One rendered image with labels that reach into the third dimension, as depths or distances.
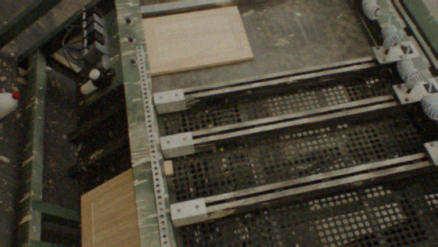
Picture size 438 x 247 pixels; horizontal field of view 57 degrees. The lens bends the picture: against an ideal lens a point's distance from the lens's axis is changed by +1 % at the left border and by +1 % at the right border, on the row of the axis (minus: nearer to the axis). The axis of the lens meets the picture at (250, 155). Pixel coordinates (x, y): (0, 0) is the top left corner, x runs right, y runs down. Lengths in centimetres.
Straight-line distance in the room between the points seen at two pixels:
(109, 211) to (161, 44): 83
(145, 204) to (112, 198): 52
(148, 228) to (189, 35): 102
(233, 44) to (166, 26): 36
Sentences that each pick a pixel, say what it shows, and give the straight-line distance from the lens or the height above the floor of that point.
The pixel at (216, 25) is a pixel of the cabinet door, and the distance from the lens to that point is 212.
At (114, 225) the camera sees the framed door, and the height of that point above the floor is 46.
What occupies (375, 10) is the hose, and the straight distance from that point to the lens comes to 199.
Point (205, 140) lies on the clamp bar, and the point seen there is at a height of 107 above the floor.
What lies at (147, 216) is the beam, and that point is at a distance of 150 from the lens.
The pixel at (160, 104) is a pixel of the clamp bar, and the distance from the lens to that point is 174.
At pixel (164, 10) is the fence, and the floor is 100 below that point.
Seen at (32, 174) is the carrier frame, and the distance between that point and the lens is 217.
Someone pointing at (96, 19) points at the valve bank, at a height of 76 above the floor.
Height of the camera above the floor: 171
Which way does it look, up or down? 19 degrees down
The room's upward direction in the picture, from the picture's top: 63 degrees clockwise
